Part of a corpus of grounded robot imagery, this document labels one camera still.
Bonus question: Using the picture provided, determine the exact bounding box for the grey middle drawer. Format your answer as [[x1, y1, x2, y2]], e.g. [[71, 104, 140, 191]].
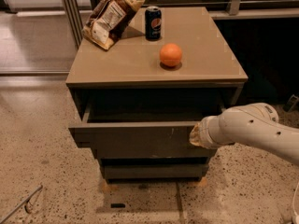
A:
[[92, 147, 216, 159]]

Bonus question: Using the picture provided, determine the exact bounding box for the brown chip bag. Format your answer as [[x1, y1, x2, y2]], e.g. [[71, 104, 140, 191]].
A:
[[82, 0, 145, 50]]

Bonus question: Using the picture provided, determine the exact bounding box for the grey drawer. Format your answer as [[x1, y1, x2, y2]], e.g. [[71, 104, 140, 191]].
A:
[[101, 164, 208, 180], [92, 147, 216, 159], [69, 105, 219, 149]]

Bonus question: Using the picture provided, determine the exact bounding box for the grey top drawer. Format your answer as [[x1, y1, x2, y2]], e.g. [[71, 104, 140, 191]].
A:
[[69, 105, 219, 149]]

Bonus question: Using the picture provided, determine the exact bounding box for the metal window frame post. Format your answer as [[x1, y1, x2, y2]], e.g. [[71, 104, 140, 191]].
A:
[[62, 0, 83, 49]]

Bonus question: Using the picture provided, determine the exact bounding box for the grey drawer cabinet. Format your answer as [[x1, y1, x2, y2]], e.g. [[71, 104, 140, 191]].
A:
[[66, 7, 248, 170]]

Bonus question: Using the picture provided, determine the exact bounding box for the white cable on floor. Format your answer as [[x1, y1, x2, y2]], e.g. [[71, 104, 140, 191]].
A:
[[291, 182, 299, 224]]

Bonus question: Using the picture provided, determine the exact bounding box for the grey bottom drawer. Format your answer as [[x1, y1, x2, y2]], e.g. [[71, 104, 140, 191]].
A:
[[101, 164, 208, 180]]

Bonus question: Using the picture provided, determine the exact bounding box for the orange fruit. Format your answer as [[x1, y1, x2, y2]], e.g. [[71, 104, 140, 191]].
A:
[[160, 43, 182, 67]]

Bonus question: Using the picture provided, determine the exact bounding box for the small black floor object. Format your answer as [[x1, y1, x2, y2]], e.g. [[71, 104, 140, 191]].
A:
[[111, 203, 125, 208]]

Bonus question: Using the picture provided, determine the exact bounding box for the metal rod on floor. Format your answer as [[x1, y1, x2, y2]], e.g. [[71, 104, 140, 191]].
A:
[[0, 184, 43, 224]]

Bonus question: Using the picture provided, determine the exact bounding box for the blue Pepsi can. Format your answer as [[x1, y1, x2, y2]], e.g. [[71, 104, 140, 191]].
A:
[[145, 6, 162, 41]]

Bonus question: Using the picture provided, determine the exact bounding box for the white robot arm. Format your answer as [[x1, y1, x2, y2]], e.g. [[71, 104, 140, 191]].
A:
[[190, 103, 299, 165]]

